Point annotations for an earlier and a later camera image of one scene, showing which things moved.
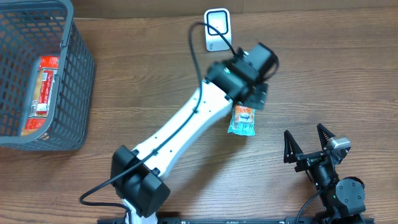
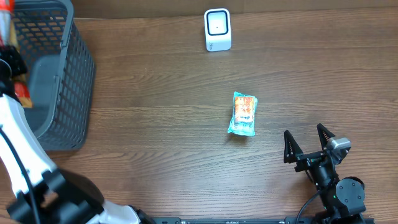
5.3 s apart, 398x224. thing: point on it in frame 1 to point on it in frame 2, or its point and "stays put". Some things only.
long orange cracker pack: [48, 68] to [9, 38]
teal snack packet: [242, 121] stays put
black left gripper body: [257, 98] to [12, 62]
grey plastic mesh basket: [30, 29] stays put
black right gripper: [310, 157] stays put
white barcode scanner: [220, 18] stays put
